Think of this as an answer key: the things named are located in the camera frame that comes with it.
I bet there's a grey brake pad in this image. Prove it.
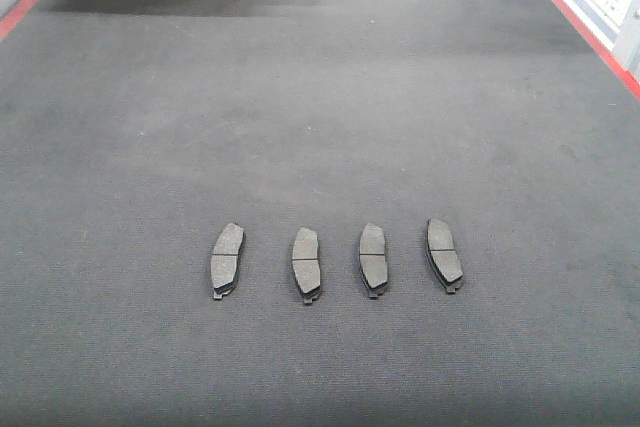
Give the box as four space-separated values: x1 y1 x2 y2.
210 223 245 300
426 218 464 294
291 227 322 305
358 223 389 299

